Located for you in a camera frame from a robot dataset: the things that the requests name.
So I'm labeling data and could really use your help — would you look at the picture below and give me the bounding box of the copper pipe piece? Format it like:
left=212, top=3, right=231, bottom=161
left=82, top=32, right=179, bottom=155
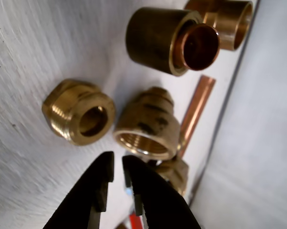
left=178, top=75, right=217, bottom=159

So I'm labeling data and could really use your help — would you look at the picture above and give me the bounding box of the brass fitting with copper end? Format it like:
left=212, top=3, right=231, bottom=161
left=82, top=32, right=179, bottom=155
left=125, top=6, right=221, bottom=77

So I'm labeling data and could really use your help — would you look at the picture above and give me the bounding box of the tall brass threaded sleeve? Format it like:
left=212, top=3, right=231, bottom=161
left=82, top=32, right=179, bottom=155
left=184, top=0, right=254, bottom=51

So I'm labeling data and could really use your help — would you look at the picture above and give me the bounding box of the white wooden board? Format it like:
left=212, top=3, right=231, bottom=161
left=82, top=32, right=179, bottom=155
left=0, top=0, right=262, bottom=229

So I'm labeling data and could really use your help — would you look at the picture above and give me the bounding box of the brass female threaded reducer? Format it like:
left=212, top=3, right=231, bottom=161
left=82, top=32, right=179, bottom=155
left=112, top=85, right=183, bottom=161

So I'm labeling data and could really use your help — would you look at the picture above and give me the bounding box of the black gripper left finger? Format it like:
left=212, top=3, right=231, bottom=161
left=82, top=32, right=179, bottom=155
left=42, top=151, right=115, bottom=229

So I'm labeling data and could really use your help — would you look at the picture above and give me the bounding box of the brass ball valve red handle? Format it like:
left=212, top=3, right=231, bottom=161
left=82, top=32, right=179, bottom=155
left=128, top=157, right=189, bottom=229

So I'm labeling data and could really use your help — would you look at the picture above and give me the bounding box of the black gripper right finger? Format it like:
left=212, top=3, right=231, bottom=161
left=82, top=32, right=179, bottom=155
left=122, top=155, right=200, bottom=229

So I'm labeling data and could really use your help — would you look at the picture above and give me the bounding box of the short brass hex nut fitting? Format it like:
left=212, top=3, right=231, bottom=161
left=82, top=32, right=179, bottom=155
left=41, top=78, right=117, bottom=146

